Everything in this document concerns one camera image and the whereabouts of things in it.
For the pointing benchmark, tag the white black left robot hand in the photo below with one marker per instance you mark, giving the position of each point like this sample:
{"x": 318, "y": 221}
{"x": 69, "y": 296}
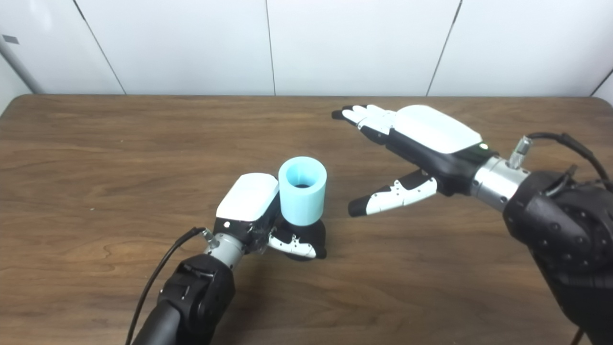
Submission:
{"x": 246, "y": 196}

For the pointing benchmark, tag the small grey wall label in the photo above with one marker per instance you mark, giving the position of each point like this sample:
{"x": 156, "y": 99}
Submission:
{"x": 10, "y": 39}

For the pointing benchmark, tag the black flared nozzle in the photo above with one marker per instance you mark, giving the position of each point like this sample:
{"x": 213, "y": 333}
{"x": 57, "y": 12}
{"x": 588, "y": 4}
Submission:
{"x": 311, "y": 232}

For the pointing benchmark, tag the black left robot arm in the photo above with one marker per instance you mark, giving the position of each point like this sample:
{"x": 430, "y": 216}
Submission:
{"x": 191, "y": 292}

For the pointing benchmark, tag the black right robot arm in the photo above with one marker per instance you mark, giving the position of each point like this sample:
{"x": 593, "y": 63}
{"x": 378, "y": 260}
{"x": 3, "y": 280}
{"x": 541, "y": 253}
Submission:
{"x": 560, "y": 225}

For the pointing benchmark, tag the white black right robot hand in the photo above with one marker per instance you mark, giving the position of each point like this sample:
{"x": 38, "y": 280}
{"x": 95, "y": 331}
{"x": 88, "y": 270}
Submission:
{"x": 431, "y": 129}

